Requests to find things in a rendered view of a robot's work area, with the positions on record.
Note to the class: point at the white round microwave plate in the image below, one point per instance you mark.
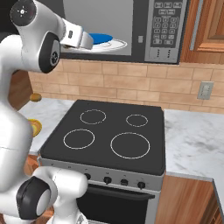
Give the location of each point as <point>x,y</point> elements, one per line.
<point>113,46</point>

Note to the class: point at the blue flat round object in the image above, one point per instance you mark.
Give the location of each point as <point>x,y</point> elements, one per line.
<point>102,38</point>

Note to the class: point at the wooden base cupboard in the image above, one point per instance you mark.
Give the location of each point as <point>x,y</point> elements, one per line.
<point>30,166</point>
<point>186,201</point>

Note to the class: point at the black oven door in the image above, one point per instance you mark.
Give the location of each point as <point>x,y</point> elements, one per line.
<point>116,208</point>

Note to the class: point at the black stove knob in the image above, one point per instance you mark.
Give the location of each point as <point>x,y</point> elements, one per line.
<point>141,185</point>
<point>107,180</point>
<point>87,176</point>
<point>124,182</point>

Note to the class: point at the wooden tall cupboard panel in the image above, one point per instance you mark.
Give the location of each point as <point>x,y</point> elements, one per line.
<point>20,90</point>

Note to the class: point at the yellow round object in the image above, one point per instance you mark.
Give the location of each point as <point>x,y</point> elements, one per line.
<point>36,127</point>

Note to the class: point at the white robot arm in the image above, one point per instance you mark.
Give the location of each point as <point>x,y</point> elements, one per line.
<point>14,140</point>

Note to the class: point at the wooden wall cupboard door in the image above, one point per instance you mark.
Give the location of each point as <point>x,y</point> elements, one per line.
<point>213,26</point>

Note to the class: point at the black and silver microwave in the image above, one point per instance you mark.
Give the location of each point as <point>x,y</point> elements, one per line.
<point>163,17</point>

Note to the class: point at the grey wall socket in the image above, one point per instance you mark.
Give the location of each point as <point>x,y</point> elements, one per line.
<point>205,90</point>

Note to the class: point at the black hob stove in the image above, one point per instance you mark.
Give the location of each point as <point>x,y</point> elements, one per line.
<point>108,131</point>

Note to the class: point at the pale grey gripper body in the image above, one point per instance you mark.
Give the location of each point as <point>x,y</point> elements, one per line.
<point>87,40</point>

